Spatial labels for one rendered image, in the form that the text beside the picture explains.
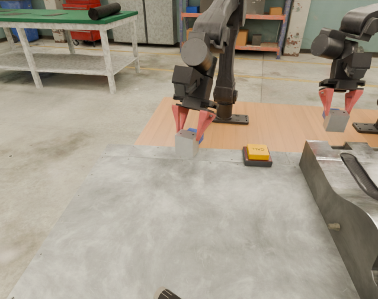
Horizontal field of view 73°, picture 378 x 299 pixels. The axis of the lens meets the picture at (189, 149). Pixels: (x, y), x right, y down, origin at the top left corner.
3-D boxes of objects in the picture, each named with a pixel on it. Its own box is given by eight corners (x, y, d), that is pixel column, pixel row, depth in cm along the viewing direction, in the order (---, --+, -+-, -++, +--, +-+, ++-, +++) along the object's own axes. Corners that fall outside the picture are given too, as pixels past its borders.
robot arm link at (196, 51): (213, 67, 51) (223, 6, 50) (173, 64, 54) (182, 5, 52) (222, 80, 62) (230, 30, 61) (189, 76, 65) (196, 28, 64)
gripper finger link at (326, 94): (350, 116, 70) (355, 82, 69) (322, 114, 71) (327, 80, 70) (339, 117, 76) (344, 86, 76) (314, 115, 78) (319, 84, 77)
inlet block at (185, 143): (196, 131, 75) (196, 114, 72) (212, 134, 73) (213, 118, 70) (175, 153, 65) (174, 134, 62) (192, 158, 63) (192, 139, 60)
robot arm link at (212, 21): (224, 27, 56) (248, -23, 74) (186, 25, 58) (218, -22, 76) (224, 75, 65) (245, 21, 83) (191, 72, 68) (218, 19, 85)
